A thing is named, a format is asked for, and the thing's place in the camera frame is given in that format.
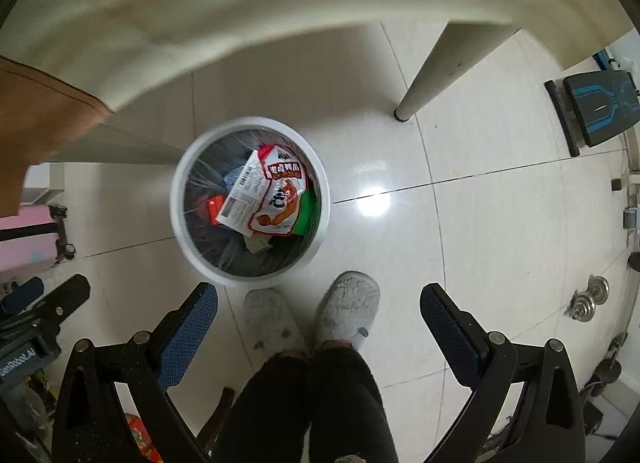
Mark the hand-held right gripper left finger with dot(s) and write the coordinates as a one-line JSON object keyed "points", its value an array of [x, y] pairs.
{"points": [[192, 333]]}

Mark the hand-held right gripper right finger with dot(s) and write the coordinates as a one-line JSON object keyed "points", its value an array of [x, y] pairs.
{"points": [[452, 338]]}

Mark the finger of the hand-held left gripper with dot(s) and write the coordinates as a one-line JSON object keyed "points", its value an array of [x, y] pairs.
{"points": [[22, 293], [65, 298]]}

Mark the white trash bin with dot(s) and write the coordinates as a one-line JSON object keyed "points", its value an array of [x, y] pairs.
{"points": [[210, 270]]}

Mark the cream printed packet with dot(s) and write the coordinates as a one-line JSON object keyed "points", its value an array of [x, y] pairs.
{"points": [[240, 198]]}

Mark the white red snack packet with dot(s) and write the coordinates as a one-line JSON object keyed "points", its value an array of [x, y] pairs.
{"points": [[280, 203]]}

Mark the pink suitcase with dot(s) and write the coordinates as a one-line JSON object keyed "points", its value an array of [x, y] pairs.
{"points": [[25, 243]]}

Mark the person's left grey slipper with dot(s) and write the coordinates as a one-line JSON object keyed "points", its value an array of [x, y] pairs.
{"points": [[272, 318]]}

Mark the person's grey slipper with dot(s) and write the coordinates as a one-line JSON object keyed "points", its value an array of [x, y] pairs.
{"points": [[272, 318], [347, 310]]}

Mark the person's right grey slipper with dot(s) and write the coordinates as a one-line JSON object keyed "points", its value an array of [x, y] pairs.
{"points": [[347, 310]]}

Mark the black bin liner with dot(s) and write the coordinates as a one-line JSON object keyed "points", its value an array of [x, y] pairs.
{"points": [[280, 260]]}

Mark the person's black pants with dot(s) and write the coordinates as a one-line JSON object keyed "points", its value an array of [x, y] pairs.
{"points": [[340, 393]]}

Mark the metal dumbbell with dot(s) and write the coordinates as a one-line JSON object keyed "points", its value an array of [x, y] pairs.
{"points": [[582, 305]]}

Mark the orange tablecloth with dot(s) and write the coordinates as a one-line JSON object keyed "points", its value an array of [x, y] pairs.
{"points": [[40, 133]]}

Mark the white table leg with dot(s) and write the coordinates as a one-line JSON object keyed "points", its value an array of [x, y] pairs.
{"points": [[440, 68]]}

